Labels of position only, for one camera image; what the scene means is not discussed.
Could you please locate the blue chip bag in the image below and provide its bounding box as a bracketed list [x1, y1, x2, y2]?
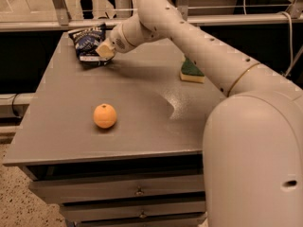
[68, 24, 109, 65]

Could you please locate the middle grey drawer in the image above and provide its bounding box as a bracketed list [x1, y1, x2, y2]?
[60, 199, 205, 221]

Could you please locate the orange fruit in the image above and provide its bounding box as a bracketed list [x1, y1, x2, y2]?
[93, 104, 117, 129]

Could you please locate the bottom grey drawer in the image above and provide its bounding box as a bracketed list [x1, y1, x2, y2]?
[77, 214, 205, 227]

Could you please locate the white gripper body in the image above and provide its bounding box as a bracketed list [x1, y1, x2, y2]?
[107, 25, 134, 53]

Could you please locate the black cable on left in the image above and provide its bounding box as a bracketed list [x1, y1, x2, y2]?
[10, 93, 22, 118]

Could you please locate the grey drawer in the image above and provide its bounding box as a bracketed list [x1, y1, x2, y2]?
[60, 199, 205, 221]
[77, 214, 205, 227]
[29, 174, 205, 203]

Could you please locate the grey metal railing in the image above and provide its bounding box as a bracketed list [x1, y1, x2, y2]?
[0, 0, 303, 31]

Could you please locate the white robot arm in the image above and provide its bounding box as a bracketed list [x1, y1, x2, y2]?
[97, 0, 303, 227]

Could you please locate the green and yellow sponge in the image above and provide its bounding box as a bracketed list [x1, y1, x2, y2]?
[180, 57, 205, 83]

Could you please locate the grey drawer cabinet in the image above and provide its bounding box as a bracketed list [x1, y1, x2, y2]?
[4, 37, 223, 227]

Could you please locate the white cable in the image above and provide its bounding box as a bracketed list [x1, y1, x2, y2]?
[241, 0, 295, 78]

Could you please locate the top grey drawer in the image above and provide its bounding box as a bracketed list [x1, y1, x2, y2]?
[29, 174, 205, 203]

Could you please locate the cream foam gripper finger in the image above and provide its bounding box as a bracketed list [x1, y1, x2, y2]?
[96, 38, 116, 61]

